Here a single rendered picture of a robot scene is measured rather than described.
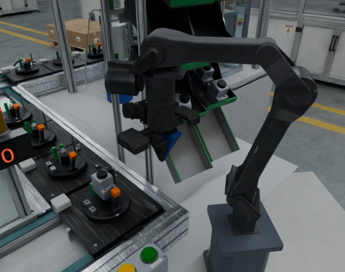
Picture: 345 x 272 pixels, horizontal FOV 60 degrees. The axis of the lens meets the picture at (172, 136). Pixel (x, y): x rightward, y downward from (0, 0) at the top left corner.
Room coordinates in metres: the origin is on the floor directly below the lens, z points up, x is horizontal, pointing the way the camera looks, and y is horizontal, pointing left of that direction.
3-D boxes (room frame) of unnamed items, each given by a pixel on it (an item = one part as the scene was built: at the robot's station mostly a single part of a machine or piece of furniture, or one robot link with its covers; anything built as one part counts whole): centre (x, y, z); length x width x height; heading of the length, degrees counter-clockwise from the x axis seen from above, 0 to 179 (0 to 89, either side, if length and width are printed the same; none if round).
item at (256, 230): (0.50, -0.17, 1.09); 0.07 x 0.07 x 0.06; 7
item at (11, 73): (1.80, 0.92, 1.01); 0.24 x 0.24 x 0.13; 44
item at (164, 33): (0.51, -0.09, 1.45); 0.29 x 0.08 x 0.11; 78
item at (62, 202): (0.65, 0.34, 0.97); 0.05 x 0.05 x 0.04; 44
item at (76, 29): (5.87, 1.70, 0.20); 1.20 x 0.80 x 0.41; 52
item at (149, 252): (0.48, 0.06, 0.96); 0.04 x 0.04 x 0.02
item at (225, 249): (0.49, -0.17, 0.96); 0.15 x 0.15 x 0.20; 7
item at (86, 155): (0.83, 0.37, 1.01); 0.24 x 0.24 x 0.13; 44
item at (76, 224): (0.64, 0.20, 0.96); 0.24 x 0.24 x 0.02; 44
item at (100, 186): (0.65, 0.20, 1.06); 0.08 x 0.04 x 0.07; 44
